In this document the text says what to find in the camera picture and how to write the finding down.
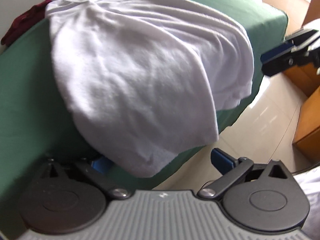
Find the white t-shirt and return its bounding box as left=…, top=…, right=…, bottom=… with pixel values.
left=45, top=0, right=254, bottom=178

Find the wooden cabinet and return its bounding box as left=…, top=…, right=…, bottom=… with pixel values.
left=223, top=0, right=320, bottom=162

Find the folded dark red sweater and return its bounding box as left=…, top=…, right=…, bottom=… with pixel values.
left=1, top=0, right=53, bottom=47

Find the green table cloth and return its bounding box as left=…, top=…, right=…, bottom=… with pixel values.
left=1, top=0, right=288, bottom=239

